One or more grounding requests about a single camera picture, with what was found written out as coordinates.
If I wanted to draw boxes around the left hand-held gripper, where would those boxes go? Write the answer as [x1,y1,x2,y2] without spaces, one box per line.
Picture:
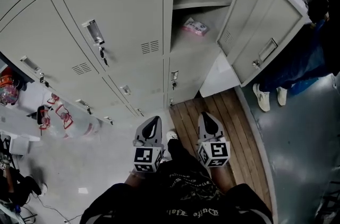
[132,116,164,174]

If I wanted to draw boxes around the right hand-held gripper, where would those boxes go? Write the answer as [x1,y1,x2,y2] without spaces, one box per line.
[196,111,231,168]

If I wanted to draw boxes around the pink white packet item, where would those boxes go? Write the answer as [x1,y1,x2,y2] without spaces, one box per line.
[182,18,209,37]

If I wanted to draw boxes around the grey metal locker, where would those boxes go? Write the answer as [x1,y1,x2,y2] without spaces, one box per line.
[0,0,313,127]

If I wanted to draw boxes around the person's left forearm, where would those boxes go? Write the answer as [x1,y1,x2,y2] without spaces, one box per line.
[124,169,160,189]

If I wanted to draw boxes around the person's right forearm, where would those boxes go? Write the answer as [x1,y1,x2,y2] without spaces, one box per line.
[209,163,239,193]

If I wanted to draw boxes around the grey metal locker door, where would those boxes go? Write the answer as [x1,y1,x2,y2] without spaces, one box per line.
[216,0,305,86]

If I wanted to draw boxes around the wooden plank platform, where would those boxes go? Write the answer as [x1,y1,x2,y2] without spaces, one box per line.
[168,86,274,214]

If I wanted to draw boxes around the person's black patterned shorts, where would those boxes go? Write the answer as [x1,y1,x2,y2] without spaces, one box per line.
[158,137,226,204]

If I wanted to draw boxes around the person's black shirt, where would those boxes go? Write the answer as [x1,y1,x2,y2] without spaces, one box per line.
[79,182,275,224]

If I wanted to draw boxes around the black bag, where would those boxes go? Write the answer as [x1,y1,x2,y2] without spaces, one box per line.
[0,166,43,208]

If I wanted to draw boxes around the colourful patterned ball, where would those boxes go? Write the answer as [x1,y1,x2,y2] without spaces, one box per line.
[0,83,20,107]

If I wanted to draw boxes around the orange red container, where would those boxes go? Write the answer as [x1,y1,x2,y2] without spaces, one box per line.
[0,67,14,86]

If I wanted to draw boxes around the clear water jug red handle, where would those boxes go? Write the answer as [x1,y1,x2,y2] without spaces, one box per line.
[36,105,54,136]
[54,102,104,140]
[46,92,61,113]

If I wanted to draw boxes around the thin floor cable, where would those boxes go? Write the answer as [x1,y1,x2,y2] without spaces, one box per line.
[20,191,84,223]

